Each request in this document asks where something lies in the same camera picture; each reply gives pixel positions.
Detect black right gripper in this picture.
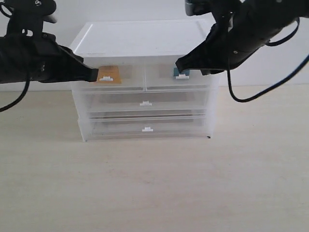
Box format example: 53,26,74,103
175,9,266,75

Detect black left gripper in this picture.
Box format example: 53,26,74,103
16,34,98,84

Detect white teal medicine bottle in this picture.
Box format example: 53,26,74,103
173,68,190,79

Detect yellow toy cheese wedge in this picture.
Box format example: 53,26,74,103
96,65,122,84

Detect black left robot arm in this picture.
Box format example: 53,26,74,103
0,34,98,84

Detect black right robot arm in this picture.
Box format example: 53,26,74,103
176,0,309,75

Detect clear middle wide drawer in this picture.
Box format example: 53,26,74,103
74,91,208,113

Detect clear wide drawer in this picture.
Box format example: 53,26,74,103
74,91,208,113
78,115,214,141

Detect white plastic drawer cabinet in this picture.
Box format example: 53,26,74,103
71,19,218,127

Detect clear bottom wide drawer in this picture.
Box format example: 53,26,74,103
78,115,214,141

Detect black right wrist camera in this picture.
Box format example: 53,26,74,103
184,0,242,25

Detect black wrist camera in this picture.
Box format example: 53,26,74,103
184,0,242,25
0,0,57,37

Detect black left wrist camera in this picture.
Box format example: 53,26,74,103
0,0,57,37

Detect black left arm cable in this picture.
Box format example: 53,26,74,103
0,4,32,112

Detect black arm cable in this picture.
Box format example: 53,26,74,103
226,14,309,102
0,4,32,112

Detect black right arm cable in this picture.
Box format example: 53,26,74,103
226,14,309,102

